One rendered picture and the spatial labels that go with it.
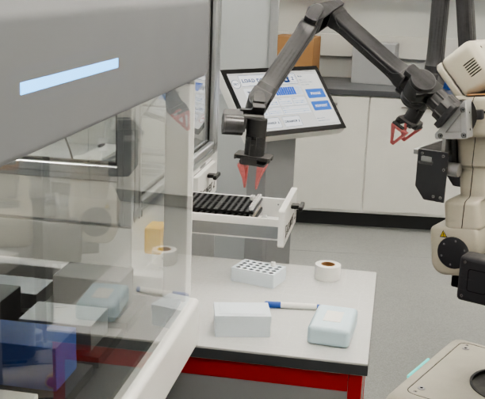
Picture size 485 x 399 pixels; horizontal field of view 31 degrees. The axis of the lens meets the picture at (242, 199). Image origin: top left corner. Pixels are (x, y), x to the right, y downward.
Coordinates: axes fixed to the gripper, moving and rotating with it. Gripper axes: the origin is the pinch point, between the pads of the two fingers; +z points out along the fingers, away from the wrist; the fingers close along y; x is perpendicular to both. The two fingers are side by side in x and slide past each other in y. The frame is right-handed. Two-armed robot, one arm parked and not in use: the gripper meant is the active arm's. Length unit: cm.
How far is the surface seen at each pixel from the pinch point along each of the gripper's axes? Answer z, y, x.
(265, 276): 17.3, -11.4, 24.7
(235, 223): 9.9, 1.8, 6.7
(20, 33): -53, -7, 158
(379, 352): 96, -42, -115
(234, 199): 8.0, 6.6, -10.3
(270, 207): 10.5, -3.5, -17.7
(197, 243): 31.0, 22.0, -31.5
